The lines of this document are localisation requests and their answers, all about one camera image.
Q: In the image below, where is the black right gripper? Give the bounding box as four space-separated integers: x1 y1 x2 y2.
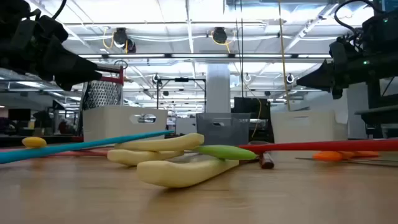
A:
296 35 374 100

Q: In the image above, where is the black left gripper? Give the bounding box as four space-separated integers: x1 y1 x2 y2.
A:
11 14 103 92

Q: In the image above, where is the white plastic bin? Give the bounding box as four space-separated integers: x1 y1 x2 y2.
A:
82 105 169 142
270 109 349 144

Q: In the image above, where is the blue silicone spatula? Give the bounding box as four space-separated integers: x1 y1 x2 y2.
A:
0 129 175 165

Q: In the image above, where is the yellow silicone spatula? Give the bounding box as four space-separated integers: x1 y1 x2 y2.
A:
21 136 47 149

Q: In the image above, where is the green silicone spatula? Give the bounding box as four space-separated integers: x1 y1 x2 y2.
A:
191 144 258 161

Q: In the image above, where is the red silicone spoon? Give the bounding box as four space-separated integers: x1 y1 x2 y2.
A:
238 139 398 156

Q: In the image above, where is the grey computer desk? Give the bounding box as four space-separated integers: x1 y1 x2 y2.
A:
354 104 398 139

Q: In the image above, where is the black background monitor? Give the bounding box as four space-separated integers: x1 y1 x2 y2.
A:
233 96 271 122

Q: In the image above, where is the orange silicone spatula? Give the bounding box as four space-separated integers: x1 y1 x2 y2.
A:
312 150 381 162

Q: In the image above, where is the computer monitor blue screen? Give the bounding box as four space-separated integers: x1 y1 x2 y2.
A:
374 0 398 15

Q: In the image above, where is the white square pillar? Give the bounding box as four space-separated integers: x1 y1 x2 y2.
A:
206 63 231 113

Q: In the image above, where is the grey plastic bin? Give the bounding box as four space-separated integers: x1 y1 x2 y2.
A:
195 112 251 146

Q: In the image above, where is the white background box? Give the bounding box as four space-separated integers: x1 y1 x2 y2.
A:
175 117 197 135

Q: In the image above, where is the metal box grater red handle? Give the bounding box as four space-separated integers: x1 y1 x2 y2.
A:
81 63 125 110

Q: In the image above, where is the yellow hanging cord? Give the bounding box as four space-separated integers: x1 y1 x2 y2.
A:
277 0 292 112

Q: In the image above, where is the black ceiling cable reel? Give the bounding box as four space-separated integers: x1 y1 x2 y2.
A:
111 27 137 54
211 26 233 54

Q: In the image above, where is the black hanging cable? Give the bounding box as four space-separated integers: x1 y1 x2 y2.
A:
238 0 245 98

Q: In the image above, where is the black background rig frame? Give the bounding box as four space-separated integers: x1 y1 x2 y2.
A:
156 77 207 113

